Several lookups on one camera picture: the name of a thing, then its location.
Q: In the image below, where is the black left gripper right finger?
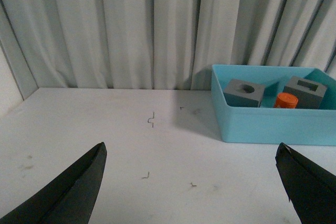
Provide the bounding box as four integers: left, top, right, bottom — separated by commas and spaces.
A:
275, 143, 335, 223

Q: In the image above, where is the orange cylinder with white numbers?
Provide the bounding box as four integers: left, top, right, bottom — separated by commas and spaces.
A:
274, 92, 298, 109

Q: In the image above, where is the light blue plastic box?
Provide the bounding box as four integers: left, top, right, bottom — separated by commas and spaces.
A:
211, 65, 335, 146

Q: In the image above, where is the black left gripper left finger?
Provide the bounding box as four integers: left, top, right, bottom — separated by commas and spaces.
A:
1, 142, 107, 223

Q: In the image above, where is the gray cube with round hole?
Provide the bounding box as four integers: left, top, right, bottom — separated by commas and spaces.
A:
223, 79, 265, 108

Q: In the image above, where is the white pleated curtain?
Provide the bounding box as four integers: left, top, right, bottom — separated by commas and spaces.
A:
1, 0, 335, 98

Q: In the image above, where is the gray cube with rectangular slot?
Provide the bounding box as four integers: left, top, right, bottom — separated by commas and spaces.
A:
283, 76, 327, 109

